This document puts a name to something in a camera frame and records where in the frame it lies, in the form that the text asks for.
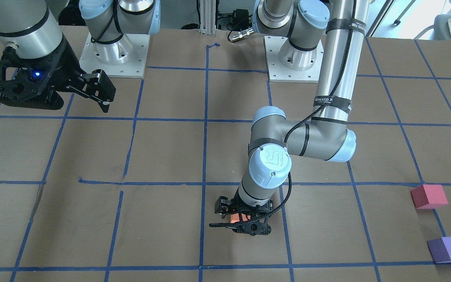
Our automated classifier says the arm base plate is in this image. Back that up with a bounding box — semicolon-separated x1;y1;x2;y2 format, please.
79;34;151;78
264;36;324;83

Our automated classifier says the orange foam block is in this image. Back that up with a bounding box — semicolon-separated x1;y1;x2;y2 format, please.
230;213;251;223

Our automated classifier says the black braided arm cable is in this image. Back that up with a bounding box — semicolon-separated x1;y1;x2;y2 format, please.
267;0;361;220

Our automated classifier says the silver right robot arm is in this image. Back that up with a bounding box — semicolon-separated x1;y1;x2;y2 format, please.
0;0;161;113

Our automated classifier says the red foam block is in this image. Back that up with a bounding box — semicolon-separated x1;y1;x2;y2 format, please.
410;184;449;209

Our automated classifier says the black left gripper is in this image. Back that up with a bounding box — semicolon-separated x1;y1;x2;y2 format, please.
209;196;274;236

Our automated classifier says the purple foam block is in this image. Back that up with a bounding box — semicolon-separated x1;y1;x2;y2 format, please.
427;236;451;264

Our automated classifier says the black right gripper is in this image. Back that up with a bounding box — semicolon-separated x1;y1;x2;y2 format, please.
0;37;116;113

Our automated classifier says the aluminium frame post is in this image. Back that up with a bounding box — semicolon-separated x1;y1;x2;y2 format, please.
197;0;217;37

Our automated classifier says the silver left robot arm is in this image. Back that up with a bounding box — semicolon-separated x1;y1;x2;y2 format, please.
209;0;371;236

